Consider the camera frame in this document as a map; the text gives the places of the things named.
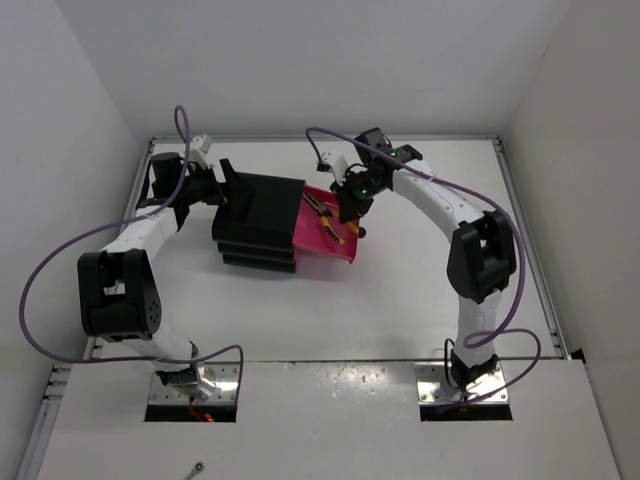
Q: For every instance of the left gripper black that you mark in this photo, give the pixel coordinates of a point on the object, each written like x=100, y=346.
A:
x=236, y=191

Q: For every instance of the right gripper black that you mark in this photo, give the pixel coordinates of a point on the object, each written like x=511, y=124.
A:
x=350, y=209

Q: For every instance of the yellow black pliers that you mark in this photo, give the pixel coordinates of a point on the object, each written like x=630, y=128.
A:
x=325, y=213

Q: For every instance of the pink drawer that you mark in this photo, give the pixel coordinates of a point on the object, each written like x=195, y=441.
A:
x=319, y=231

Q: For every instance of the black drawer cabinet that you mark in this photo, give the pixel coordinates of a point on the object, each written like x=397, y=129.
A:
x=264, y=239

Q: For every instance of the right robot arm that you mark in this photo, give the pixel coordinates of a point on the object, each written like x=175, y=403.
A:
x=481, y=258

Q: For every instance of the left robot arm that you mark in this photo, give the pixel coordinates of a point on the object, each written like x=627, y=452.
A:
x=119, y=299

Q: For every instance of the small metal wrench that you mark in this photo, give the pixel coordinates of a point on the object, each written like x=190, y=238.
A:
x=196, y=469

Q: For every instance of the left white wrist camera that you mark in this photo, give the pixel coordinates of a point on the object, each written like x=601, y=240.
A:
x=199, y=147

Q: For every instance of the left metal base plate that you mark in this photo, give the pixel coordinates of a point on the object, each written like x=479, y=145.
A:
x=208, y=384

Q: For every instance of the metal base plate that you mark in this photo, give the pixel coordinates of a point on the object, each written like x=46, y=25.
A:
x=208, y=384
x=435, y=391

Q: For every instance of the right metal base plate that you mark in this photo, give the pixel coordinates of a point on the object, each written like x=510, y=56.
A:
x=435, y=391

